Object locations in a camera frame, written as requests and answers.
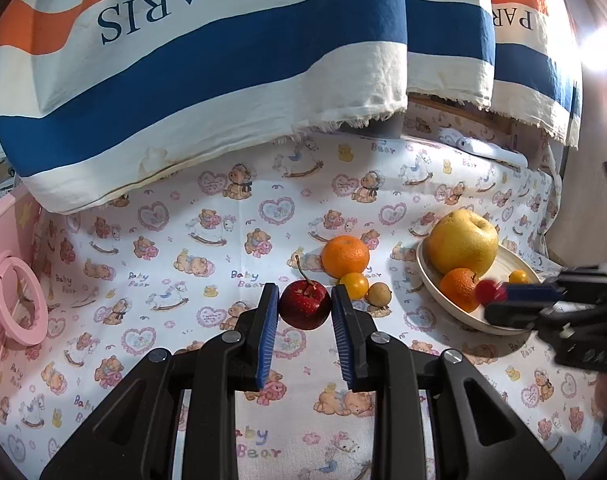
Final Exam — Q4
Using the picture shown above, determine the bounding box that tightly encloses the wooden bar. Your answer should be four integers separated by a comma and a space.
407, 95, 521, 136

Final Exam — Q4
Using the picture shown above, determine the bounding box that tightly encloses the cream ribbed plate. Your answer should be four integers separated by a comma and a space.
416, 237, 547, 335

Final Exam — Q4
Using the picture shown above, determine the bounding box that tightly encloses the striped fringed blanket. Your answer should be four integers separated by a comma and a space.
0, 0, 584, 216

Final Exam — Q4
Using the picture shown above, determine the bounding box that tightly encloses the brown longan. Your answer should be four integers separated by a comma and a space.
366, 282, 392, 307

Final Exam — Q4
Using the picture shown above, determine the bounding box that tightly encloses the large yellow apple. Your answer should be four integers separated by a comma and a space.
426, 209, 499, 276

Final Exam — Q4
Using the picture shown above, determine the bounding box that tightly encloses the bear print table cloth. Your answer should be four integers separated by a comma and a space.
0, 100, 607, 480

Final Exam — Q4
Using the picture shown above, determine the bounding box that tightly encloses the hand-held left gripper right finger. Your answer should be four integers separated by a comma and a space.
331, 284, 567, 480

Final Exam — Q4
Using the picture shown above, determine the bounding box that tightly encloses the red cherry tomato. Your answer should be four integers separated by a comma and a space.
476, 280, 507, 307

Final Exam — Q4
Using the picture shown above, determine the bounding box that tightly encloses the red hawthorn fruit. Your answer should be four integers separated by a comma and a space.
279, 254, 333, 331

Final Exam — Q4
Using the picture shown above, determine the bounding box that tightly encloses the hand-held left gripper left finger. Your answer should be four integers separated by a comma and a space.
39, 282, 280, 480

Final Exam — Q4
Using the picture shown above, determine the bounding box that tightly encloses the orange mandarin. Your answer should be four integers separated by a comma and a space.
321, 235, 371, 279
439, 267, 481, 313

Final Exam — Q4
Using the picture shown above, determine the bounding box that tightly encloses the pink stand with ring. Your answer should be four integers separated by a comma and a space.
0, 194, 49, 411

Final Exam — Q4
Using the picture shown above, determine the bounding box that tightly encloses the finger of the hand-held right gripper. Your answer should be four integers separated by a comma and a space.
501, 262, 607, 307
484, 300, 584, 333

